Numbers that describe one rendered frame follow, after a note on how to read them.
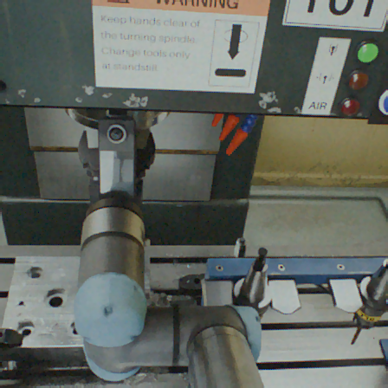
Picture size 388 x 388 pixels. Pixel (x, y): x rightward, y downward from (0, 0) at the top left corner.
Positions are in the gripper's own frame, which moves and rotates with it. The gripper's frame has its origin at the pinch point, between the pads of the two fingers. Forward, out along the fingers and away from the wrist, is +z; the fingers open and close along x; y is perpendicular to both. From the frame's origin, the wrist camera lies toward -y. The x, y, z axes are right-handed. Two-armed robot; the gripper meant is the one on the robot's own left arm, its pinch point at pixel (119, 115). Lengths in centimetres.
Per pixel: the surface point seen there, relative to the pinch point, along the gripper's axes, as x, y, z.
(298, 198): 61, 89, 75
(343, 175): 78, 81, 80
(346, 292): 38.4, 24.9, -14.2
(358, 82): 24.5, -21.1, -21.9
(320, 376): 42, 57, -13
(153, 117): 4.8, -5.3, -7.3
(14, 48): -8.4, -22.5, -21.1
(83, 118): -4.3, -4.9, -7.6
